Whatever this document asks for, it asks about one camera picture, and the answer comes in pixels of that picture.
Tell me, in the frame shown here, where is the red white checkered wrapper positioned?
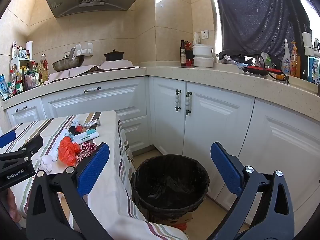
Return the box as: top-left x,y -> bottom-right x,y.
76,142 -> 98,162

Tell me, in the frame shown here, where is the blue carton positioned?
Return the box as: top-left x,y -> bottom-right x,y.
307,57 -> 320,84

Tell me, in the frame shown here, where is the dark curtain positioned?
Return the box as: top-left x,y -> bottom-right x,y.
212,0 -> 314,58

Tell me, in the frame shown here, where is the blue white packet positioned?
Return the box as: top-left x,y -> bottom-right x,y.
0,74 -> 11,100

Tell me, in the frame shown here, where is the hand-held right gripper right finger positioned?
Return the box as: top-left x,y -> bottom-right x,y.
207,142 -> 295,240

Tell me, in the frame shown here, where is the white spray bottle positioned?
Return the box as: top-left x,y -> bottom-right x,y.
281,39 -> 291,76

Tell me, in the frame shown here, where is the white spice rack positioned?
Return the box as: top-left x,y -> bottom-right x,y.
10,55 -> 36,68

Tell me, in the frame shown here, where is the red power strip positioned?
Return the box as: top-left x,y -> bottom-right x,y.
246,65 -> 284,77

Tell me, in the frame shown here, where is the white lidded container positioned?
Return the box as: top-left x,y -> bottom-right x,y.
193,56 -> 215,68
192,44 -> 214,57

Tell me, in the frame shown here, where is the white box with teal print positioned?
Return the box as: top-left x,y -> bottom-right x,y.
72,132 -> 100,145

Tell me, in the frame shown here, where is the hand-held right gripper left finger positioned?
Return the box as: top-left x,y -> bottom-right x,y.
26,142 -> 113,240

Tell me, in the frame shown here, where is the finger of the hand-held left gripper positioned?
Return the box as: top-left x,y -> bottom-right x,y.
0,130 -> 17,149
0,135 -> 44,161

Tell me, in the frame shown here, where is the beige stove cover cloth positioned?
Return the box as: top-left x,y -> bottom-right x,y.
47,59 -> 139,83

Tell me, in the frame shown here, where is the cluster of seasoning bottles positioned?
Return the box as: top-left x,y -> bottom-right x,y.
8,41 -> 42,97

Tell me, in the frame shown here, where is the person's left hand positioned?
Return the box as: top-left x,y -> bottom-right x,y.
6,189 -> 20,221

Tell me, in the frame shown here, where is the white tissue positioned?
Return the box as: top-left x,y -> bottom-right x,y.
37,155 -> 53,173

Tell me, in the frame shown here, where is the orange detergent bottle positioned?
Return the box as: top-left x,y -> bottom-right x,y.
290,41 -> 301,78

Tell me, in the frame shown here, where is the striped tablecloth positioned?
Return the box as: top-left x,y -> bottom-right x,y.
5,110 -> 189,240

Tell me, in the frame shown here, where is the dark glass sauce bottle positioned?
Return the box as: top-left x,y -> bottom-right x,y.
180,40 -> 187,67

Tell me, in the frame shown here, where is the white double wall socket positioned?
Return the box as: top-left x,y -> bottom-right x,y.
76,43 -> 94,56

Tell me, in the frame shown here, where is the yellow cooking oil bottle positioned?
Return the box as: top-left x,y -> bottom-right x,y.
40,54 -> 50,83

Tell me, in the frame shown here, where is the white faucet filter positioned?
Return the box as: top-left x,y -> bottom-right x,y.
301,32 -> 320,57

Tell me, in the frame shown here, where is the white plastic wrapper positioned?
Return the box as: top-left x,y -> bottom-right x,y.
49,136 -> 66,162

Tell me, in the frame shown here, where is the steel wok with handle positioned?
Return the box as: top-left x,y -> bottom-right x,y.
52,47 -> 85,72

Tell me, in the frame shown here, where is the crumpled cloth on sill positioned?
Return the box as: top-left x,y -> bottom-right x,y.
218,51 -> 247,65

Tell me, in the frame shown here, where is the orange plastic bag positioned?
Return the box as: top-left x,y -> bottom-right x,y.
58,136 -> 82,167

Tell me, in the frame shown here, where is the black power cable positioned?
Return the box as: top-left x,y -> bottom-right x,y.
256,56 -> 291,85

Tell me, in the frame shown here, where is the trash bin with black bag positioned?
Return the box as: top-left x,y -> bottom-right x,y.
131,154 -> 210,224

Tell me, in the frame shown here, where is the black lidded pot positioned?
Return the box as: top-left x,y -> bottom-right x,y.
103,50 -> 125,62

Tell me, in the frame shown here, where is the small black red bottle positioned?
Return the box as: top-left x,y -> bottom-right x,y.
68,124 -> 85,134

